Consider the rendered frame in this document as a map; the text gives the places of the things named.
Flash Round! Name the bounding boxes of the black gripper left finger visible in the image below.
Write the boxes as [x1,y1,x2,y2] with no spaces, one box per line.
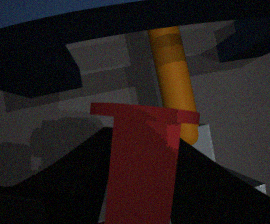
[0,127,112,224]

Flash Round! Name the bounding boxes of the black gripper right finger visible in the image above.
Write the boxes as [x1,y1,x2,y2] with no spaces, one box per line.
[171,137,270,224]

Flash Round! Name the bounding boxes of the grey crank handle with red grip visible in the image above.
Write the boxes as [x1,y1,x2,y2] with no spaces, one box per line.
[90,103,200,224]

